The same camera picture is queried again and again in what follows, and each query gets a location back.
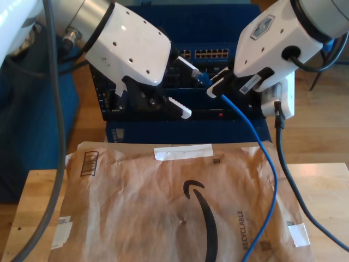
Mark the black rack server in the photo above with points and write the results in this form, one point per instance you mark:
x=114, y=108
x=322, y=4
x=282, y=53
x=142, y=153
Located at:
x=180, y=83

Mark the blue box under rack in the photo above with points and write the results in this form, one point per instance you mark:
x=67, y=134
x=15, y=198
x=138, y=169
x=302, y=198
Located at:
x=191, y=131

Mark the black rack tray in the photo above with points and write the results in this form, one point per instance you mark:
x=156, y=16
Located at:
x=212, y=115

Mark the long white tape strip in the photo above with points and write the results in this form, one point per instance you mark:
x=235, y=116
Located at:
x=182, y=151

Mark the blue-grey garment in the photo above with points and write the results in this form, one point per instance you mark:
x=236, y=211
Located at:
x=328, y=45

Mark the dark metal chair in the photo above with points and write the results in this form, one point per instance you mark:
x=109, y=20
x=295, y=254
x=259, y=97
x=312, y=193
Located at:
x=315, y=82

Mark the brown paper mailer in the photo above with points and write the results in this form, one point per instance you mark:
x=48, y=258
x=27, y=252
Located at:
x=136, y=204

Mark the blue sofa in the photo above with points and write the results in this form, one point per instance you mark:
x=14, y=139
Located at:
x=27, y=122

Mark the white shipping label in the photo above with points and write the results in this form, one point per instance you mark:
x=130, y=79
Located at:
x=62, y=232

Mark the blue network switch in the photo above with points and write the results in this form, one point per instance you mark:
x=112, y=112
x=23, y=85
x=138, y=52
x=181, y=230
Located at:
x=207, y=27

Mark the black perforated rack post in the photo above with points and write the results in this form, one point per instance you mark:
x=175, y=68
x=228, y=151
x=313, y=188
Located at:
x=99, y=92

